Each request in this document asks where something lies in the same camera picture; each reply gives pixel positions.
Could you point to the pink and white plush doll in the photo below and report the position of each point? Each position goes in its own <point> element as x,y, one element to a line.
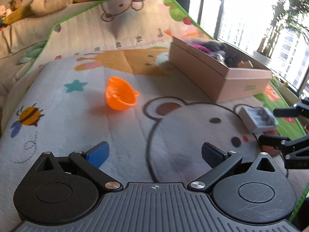
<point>4,11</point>

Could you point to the white plant pot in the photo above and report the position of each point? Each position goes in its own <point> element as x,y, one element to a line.
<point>262,58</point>

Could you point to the brown plush animal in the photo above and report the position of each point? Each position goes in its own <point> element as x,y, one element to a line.
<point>17,1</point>

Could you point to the white rolled plush pillow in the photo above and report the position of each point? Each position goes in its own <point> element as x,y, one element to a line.
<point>53,0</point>

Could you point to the small dark toy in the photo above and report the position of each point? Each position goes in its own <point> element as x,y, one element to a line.
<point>231,60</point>

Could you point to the orange plastic toy bowl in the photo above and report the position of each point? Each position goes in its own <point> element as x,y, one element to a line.
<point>120,94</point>

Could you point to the grey battery case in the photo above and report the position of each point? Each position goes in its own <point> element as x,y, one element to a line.
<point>251,119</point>

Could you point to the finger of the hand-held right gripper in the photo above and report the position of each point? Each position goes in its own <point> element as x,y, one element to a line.
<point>289,111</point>
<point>272,141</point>

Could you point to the green leaf cushion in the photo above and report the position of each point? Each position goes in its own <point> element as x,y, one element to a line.
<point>31,53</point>

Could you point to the green potted plant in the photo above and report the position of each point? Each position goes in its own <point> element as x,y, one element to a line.
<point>289,17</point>

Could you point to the cartoon animal play mat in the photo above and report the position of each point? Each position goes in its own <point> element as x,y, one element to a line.
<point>96,125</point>

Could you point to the pink toy scoop net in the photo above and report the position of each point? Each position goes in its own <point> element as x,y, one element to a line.
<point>200,48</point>

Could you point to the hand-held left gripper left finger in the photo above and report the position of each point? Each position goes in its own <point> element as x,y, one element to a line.
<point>97,154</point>

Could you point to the orange toy piece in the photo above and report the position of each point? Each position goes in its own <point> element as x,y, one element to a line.
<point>245,64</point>

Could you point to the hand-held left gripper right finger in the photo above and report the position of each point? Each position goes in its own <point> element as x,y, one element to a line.
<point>211,153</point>

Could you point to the brown cardboard box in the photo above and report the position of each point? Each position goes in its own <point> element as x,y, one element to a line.
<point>200,70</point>

